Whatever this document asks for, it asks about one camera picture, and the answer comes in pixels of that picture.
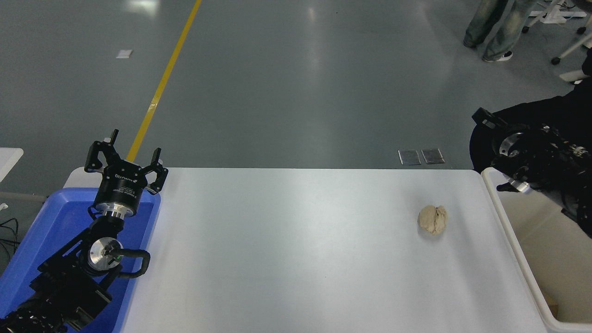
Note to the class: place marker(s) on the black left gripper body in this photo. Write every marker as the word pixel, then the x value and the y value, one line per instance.
pixel 121 187

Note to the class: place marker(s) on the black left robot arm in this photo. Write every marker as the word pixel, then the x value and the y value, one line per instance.
pixel 69 282

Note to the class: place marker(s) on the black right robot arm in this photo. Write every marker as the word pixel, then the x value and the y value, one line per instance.
pixel 545 157

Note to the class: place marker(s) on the metal floor plate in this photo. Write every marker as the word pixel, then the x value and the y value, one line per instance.
pixel 410 157
pixel 433 157

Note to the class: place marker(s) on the blue plastic tray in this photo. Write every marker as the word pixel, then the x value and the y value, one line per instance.
pixel 51 226

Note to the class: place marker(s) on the white side table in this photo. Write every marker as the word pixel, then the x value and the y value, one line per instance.
pixel 8 159

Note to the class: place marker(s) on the white paper scrap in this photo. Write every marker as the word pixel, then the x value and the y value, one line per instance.
pixel 124 53

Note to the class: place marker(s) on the crumpled tan paper ball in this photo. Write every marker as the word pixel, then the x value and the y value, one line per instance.
pixel 434 219

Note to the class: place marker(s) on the standing person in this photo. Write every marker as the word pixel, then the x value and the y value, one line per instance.
pixel 504 27

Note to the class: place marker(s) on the large pale plastic bin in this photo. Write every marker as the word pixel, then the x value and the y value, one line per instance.
pixel 541 249

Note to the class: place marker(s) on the brown cardboard scrap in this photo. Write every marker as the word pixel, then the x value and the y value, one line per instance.
pixel 552 305

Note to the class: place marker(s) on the white wheeled chair base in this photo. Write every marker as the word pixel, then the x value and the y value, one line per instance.
pixel 552 15
pixel 573 50

